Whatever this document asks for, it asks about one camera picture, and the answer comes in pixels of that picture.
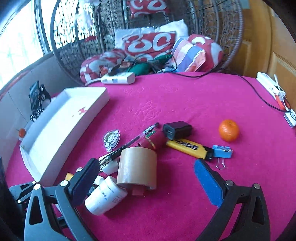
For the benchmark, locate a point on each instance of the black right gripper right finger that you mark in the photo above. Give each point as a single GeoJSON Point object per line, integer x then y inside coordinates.
{"type": "Point", "coordinates": [252, 222]}

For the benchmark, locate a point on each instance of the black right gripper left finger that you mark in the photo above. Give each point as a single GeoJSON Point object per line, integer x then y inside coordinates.
{"type": "Point", "coordinates": [48, 206]}

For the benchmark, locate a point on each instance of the white pill bottle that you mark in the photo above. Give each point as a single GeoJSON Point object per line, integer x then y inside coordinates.
{"type": "Point", "coordinates": [105, 197]}

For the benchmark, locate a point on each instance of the black gel pen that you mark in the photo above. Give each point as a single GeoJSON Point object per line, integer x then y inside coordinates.
{"type": "Point", "coordinates": [111, 157]}

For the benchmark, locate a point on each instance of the white plug adapter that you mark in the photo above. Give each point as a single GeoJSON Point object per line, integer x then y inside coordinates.
{"type": "Point", "coordinates": [110, 168]}

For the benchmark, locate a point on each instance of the orange tangerine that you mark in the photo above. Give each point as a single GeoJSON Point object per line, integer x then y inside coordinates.
{"type": "Point", "coordinates": [229, 130]}

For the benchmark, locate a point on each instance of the brown packing tape roll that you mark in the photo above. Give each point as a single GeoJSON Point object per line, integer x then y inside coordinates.
{"type": "Point", "coordinates": [137, 166]}

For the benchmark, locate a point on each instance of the black usb charger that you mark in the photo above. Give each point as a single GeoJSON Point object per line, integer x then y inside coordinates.
{"type": "Point", "coordinates": [177, 130]}

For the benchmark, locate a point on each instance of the small orange fruit left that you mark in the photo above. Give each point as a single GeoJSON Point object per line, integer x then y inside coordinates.
{"type": "Point", "coordinates": [21, 132]}

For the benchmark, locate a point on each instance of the white shallow tray box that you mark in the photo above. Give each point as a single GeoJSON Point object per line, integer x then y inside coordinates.
{"type": "Point", "coordinates": [51, 138]}

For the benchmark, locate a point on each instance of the blue binder clip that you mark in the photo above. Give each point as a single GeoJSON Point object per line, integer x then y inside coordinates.
{"type": "Point", "coordinates": [221, 153]}

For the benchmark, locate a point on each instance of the yellow black lighter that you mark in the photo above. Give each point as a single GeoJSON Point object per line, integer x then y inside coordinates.
{"type": "Point", "coordinates": [191, 148]}

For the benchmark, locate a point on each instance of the black smartphone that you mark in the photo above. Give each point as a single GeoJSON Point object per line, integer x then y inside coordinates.
{"type": "Point", "coordinates": [35, 100]}

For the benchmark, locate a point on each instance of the cartoon sticker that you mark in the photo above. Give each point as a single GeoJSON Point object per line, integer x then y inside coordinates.
{"type": "Point", "coordinates": [111, 140]}

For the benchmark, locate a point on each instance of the magenta tablecloth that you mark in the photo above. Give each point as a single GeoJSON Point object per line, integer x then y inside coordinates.
{"type": "Point", "coordinates": [179, 209]}

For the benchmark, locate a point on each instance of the white small device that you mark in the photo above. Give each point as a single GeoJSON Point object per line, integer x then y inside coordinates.
{"type": "Point", "coordinates": [290, 117]}

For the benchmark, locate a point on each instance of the white power strip right edge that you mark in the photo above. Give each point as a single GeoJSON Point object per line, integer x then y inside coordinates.
{"type": "Point", "coordinates": [270, 85]}

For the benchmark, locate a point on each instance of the red white seat cushion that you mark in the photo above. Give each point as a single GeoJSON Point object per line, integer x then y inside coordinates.
{"type": "Point", "coordinates": [117, 60]}

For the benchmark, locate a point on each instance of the white power strip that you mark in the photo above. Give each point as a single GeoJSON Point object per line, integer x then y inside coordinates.
{"type": "Point", "coordinates": [125, 78]}

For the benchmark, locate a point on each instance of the green cloth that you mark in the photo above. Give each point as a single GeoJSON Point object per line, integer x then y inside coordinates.
{"type": "Point", "coordinates": [156, 65]}

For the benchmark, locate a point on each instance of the wicker hanging egg chair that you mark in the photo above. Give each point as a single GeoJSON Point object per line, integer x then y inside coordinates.
{"type": "Point", "coordinates": [80, 30]}

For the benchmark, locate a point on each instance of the plaid colourful cushion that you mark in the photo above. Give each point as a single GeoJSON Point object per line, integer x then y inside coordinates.
{"type": "Point", "coordinates": [187, 57]}

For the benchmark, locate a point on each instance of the wooden glass door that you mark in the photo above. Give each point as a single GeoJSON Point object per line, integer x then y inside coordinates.
{"type": "Point", "coordinates": [267, 46]}

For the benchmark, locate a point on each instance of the red white back cushion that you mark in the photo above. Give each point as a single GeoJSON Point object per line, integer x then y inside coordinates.
{"type": "Point", "coordinates": [149, 46]}

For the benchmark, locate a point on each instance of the red white small headrest pillow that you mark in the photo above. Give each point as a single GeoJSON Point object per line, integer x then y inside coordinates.
{"type": "Point", "coordinates": [144, 7]}

